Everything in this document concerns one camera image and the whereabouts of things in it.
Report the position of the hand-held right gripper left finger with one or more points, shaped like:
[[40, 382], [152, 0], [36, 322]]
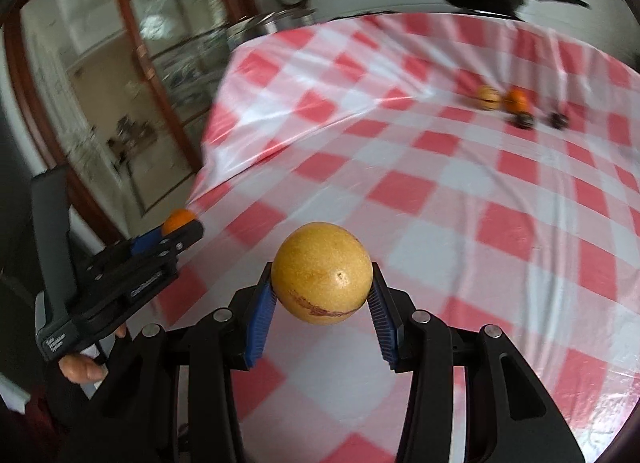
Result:
[[260, 328]]

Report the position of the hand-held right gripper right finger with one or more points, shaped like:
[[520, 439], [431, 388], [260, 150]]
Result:
[[382, 328]]

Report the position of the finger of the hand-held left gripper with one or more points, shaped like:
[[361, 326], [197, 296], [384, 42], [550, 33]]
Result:
[[145, 241]]

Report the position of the small dark spiky fruit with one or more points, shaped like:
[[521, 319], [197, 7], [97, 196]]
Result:
[[523, 121], [558, 120]]

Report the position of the medium orange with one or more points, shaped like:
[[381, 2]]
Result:
[[516, 100]]

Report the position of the person's left hand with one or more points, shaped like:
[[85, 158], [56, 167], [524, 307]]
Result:
[[82, 370]]

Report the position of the yellow passion fruit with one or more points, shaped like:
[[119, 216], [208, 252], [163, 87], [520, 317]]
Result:
[[488, 98], [320, 268]]

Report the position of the small orange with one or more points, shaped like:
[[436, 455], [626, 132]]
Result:
[[177, 220]]

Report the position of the dark red clothing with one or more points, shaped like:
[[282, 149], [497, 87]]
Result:
[[25, 435]]

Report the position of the red white checkered tablecloth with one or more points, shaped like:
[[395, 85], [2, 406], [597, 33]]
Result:
[[450, 193]]

